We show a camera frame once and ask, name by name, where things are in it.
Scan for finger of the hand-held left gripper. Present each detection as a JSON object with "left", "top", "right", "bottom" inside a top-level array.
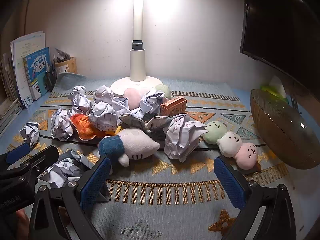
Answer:
[
  {"left": 21, "top": 145, "right": 59, "bottom": 175},
  {"left": 5, "top": 144, "right": 32, "bottom": 165}
]

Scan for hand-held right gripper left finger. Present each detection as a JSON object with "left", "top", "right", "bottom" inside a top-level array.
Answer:
[{"left": 29, "top": 156, "right": 112, "bottom": 240}]

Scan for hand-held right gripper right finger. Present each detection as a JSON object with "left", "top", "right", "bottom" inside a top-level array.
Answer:
[{"left": 214, "top": 156, "right": 297, "bottom": 240}]

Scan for white paper ball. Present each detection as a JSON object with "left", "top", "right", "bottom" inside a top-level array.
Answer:
[{"left": 40, "top": 149, "right": 94, "bottom": 188}]

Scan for orange snack packet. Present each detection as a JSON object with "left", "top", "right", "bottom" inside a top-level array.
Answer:
[{"left": 69, "top": 114, "right": 118, "bottom": 140}]

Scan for blue and white plush toy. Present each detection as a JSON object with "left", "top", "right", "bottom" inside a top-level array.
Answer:
[{"left": 97, "top": 127, "right": 160, "bottom": 167}]

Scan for pile of paper balls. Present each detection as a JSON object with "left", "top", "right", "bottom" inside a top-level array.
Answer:
[{"left": 19, "top": 85, "right": 209, "bottom": 163}]

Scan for round woven basket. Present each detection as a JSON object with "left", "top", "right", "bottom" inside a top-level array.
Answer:
[{"left": 250, "top": 89, "right": 320, "bottom": 170}]

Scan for three-colour dango plush toy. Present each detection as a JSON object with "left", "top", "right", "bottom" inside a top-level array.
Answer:
[
  {"left": 124, "top": 84, "right": 173, "bottom": 110},
  {"left": 202, "top": 120, "right": 258, "bottom": 170}
]

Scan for stack of flat books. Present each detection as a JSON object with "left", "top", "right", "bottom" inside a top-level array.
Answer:
[{"left": 0, "top": 97, "right": 24, "bottom": 133}]

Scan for patterned blue woven mat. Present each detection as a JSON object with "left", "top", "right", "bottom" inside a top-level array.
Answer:
[{"left": 0, "top": 72, "right": 297, "bottom": 240}]

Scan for row of upright books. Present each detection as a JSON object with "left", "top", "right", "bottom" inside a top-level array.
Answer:
[{"left": 0, "top": 52, "right": 19, "bottom": 100}]

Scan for black mesh pen holder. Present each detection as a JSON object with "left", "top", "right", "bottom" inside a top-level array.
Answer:
[{"left": 44, "top": 67, "right": 59, "bottom": 92}]

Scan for blue book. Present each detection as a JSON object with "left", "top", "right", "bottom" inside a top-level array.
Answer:
[{"left": 24, "top": 47, "right": 50, "bottom": 97}]

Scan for small orange cardboard box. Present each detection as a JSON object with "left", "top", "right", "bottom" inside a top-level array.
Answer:
[{"left": 160, "top": 96, "right": 187, "bottom": 118}]

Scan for bunch of pens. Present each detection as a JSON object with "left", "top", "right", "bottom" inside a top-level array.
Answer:
[{"left": 45, "top": 54, "right": 58, "bottom": 74}]

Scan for white paper booklets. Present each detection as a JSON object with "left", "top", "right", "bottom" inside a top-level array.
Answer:
[{"left": 10, "top": 31, "right": 46, "bottom": 103}]

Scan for green tissue pack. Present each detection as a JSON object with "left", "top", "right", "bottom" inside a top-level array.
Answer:
[{"left": 260, "top": 76, "right": 288, "bottom": 98}]

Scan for white desk lamp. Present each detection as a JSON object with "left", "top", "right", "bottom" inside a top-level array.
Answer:
[{"left": 110, "top": 0, "right": 163, "bottom": 98}]

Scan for black monitor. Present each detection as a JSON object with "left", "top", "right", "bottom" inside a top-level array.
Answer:
[{"left": 239, "top": 0, "right": 320, "bottom": 93}]

